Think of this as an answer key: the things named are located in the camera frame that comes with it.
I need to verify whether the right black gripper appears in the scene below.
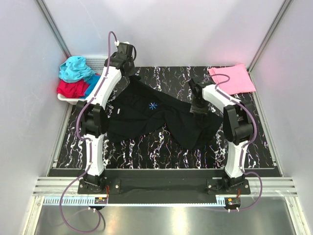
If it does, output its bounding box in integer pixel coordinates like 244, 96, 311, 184
189, 97, 211, 118

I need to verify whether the black t shirt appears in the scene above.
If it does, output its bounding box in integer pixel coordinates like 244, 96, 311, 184
107, 75, 223, 150

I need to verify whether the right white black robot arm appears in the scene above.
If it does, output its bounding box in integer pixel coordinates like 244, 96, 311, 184
188, 78, 257, 194

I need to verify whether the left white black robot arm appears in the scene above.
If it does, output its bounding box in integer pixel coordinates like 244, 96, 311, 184
76, 41, 136, 194

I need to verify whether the black marble pattern mat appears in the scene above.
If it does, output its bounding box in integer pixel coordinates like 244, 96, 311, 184
56, 65, 275, 169

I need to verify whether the folded pink t shirt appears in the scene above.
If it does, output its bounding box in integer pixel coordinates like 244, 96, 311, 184
208, 64, 256, 95

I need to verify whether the right orange connector box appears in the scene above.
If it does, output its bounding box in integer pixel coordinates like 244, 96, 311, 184
225, 197, 241, 210

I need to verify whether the orange connector box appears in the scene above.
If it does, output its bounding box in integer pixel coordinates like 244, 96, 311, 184
95, 197, 108, 204
225, 197, 241, 210

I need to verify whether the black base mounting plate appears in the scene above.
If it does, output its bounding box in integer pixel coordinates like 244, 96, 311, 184
78, 169, 251, 205

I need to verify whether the white plastic basket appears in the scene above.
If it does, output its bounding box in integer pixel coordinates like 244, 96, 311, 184
57, 55, 107, 105

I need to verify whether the red t shirt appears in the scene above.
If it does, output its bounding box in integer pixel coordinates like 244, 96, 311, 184
57, 79, 89, 98

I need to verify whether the light blue t shirt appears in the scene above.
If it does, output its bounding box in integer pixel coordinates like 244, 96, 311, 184
59, 56, 95, 83

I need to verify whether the left orange connector box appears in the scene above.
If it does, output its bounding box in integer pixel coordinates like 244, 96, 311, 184
95, 197, 108, 204

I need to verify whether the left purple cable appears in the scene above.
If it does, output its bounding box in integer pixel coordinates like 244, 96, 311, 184
58, 30, 120, 232

